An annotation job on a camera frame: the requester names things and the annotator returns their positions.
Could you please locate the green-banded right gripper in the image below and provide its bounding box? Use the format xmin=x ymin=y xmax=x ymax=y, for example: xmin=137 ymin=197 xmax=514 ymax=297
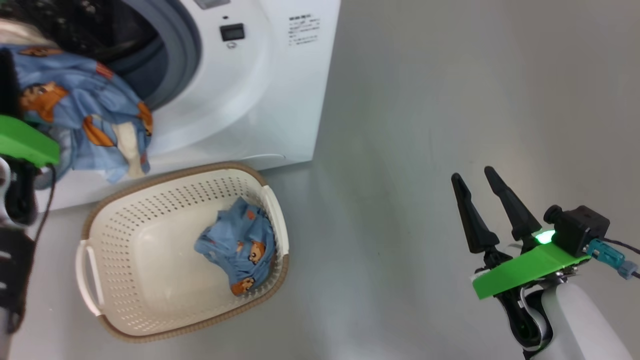
xmin=450 ymin=166 xmax=592 ymax=301

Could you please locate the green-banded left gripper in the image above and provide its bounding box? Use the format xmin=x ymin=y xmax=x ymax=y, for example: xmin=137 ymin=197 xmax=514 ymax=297
xmin=0 ymin=114 xmax=61 ymax=169

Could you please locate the blue bear-print garment cream lining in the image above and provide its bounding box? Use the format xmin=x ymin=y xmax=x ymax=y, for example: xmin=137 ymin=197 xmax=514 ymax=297
xmin=0 ymin=20 xmax=155 ymax=184

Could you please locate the small blue bear-print garment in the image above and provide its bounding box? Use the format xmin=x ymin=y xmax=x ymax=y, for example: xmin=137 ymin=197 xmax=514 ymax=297
xmin=193 ymin=196 xmax=277 ymax=297

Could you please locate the cream perforated laundry basket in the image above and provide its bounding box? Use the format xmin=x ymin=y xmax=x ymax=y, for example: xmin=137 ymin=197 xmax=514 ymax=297
xmin=75 ymin=161 xmax=291 ymax=344

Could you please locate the white front-load washing machine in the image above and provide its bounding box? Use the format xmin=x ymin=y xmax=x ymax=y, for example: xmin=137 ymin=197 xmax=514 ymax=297
xmin=0 ymin=0 xmax=342 ymax=212

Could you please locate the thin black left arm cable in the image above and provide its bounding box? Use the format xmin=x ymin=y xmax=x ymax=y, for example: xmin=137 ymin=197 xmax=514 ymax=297
xmin=33 ymin=165 xmax=57 ymax=247

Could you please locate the right camera cable teal plug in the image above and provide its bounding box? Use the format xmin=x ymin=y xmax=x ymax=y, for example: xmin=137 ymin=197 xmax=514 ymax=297
xmin=584 ymin=238 xmax=640 ymax=280

